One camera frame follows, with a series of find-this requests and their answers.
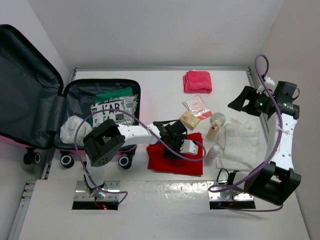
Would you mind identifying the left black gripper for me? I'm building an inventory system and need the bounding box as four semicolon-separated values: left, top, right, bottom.
163;134;188;159

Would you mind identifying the small yellow cardboard box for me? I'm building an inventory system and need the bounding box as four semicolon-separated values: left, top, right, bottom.
179;111;200;130

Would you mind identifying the red cloth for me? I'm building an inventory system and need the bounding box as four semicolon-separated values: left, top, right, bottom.
146;143;203;176

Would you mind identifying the pink towel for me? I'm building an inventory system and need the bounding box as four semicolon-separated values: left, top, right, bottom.
182;70;213;94

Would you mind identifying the white cloth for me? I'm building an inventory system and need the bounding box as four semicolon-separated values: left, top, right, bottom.
215;118;261;172

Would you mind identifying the black white newspaper print bag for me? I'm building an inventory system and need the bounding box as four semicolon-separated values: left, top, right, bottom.
90;94;139;128

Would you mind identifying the green printed shirt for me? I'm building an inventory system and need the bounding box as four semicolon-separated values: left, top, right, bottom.
94;87;133;104

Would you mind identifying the white drawstring pouch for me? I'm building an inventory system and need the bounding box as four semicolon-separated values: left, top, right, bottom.
60;115;93;147

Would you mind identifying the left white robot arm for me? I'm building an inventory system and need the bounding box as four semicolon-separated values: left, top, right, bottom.
83;119;194;198

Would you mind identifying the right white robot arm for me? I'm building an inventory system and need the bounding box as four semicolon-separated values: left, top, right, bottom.
228;81;302;206

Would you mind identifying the amber liquid bottle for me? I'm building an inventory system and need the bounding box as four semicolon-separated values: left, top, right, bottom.
206;118;222;140

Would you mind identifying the clear zip bag red label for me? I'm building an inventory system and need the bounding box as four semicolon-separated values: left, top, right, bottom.
182;95;213;120

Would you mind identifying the white pink spray bottle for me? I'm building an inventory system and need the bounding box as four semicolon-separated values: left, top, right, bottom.
204;144;221;165

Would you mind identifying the pink suitcase with dark lining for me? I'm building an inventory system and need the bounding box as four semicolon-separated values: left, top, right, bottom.
0;24;141;168

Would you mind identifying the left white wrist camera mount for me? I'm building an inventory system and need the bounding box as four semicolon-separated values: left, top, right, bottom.
179;139;199;155

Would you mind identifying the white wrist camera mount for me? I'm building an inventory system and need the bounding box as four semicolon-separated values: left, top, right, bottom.
179;139;199;155
257;76;276;93

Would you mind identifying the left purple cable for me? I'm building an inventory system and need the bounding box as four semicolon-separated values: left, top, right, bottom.
74;109;207;207

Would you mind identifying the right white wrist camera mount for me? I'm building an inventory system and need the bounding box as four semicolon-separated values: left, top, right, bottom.
257;76;276;93

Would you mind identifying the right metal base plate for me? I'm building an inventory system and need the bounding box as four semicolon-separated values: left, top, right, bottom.
207;180;254;202

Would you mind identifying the metal base plate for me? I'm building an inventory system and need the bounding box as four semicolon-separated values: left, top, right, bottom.
73;180;120;202
207;180;254;202

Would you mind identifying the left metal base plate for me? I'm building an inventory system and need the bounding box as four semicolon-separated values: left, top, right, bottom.
73;180;120;202

